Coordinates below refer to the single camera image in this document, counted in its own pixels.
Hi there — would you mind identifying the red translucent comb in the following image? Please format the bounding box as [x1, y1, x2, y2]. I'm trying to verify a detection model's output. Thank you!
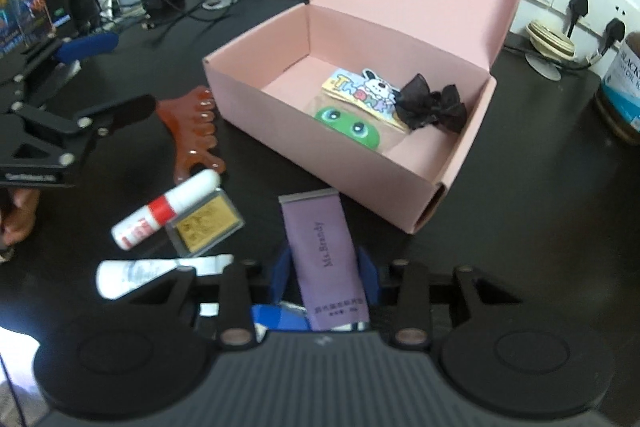
[155, 87, 228, 185]

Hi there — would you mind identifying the green frog plush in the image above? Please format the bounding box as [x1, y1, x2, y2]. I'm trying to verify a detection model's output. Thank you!
[312, 67, 416, 152]

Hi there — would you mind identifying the gold card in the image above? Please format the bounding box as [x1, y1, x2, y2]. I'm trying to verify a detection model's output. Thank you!
[165, 189, 246, 258]

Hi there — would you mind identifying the black bow hair clip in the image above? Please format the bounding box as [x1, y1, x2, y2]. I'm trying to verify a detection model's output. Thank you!
[392, 74, 468, 132]

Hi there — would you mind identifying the person's left hand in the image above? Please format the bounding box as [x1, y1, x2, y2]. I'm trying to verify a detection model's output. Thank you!
[0, 189, 42, 249]

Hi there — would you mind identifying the brown supplement bottle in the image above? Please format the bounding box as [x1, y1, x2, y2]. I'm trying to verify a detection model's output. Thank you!
[595, 32, 640, 142]

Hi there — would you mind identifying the black wall plug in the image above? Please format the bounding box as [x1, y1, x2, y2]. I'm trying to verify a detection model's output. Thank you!
[567, 0, 591, 38]
[602, 18, 626, 55]

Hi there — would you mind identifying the black power adapter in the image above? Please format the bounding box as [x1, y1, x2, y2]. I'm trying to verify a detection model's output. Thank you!
[141, 0, 183, 20]

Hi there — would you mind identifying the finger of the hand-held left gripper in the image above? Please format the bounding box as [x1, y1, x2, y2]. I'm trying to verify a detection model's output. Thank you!
[0, 32, 120, 108]
[75, 94, 157, 142]

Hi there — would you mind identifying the pink cardboard box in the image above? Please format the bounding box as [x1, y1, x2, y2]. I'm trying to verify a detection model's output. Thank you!
[202, 0, 546, 235]

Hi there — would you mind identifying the black desktop speaker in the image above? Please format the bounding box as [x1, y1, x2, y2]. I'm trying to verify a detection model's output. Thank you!
[65, 0, 103, 32]

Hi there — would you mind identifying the purple tube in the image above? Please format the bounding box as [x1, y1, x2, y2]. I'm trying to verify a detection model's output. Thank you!
[278, 188, 372, 330]

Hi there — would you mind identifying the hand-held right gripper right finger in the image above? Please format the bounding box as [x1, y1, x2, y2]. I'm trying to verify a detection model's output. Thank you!
[356, 247, 523, 350]

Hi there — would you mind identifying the black desktop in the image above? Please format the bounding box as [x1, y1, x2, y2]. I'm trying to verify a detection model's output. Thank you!
[0, 0, 640, 427]

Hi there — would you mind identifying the white bottle with red label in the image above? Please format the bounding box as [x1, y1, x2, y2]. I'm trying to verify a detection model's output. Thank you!
[111, 169, 222, 250]

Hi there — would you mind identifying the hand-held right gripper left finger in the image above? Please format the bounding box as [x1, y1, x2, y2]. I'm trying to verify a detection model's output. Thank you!
[129, 249, 296, 348]

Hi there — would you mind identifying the white squeeze tube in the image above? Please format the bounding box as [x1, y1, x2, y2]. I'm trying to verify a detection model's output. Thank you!
[96, 253, 235, 299]

